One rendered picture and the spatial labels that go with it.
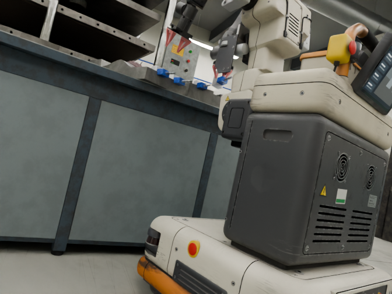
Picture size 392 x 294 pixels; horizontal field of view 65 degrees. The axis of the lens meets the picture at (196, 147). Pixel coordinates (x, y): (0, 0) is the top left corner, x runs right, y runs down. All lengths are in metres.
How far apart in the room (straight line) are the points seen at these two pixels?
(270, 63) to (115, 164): 0.78
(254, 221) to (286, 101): 0.34
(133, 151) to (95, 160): 0.18
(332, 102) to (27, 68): 1.07
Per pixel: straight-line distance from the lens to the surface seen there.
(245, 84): 1.22
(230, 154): 1.71
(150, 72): 1.38
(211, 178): 1.66
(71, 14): 2.31
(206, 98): 1.63
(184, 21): 1.47
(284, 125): 0.86
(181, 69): 2.58
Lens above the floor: 0.50
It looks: 3 degrees up
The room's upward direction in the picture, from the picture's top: 13 degrees clockwise
